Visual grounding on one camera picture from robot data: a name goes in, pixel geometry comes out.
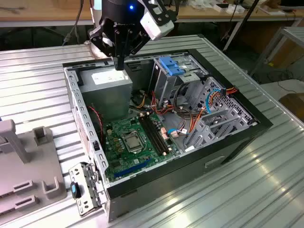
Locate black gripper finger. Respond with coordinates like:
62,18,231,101
88,23,121,71
120,29,152,71

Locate red black twisted wire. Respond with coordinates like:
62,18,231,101
87,105,105,146

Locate black white slanted pole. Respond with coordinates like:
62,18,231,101
222,0,261,52

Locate blue SATA wire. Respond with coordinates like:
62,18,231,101
167,127,190,137
204,88,221,115

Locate brown wooden box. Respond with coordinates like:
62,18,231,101
279,94,304,117

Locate wooden desk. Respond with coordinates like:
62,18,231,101
0,0,304,28

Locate blue expansion slot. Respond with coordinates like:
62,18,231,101
114,158,152,179

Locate white small box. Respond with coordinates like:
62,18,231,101
213,2,229,12
226,5,245,14

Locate black open PC case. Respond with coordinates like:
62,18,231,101
62,48,274,223

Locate metal drive cage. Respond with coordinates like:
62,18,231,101
152,56,207,105

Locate blue drive latch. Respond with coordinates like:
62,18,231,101
158,56,185,77

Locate grey parts rack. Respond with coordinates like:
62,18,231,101
0,118,68,223

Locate green motherboard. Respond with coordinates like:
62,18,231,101
103,111,183,183

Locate black RAM slot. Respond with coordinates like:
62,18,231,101
145,113,172,154
139,115,167,157

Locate grey power supply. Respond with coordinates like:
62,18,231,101
78,65,133,124

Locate black cable bundle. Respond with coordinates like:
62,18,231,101
172,82,190,112

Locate orange yellow power wire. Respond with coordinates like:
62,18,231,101
190,86,236,136

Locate orange yellow wire harness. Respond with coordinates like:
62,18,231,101
132,89,178,117

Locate metal disk bay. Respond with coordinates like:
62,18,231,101
183,76,260,154

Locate CPU socket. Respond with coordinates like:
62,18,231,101
121,130,143,154

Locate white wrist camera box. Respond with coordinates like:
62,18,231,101
139,9,175,41

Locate metal slot cover bracket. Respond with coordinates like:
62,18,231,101
68,161,107,218

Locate black blue latch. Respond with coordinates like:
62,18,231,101
70,181,81,199

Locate cardboard box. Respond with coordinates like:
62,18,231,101
269,40,304,68

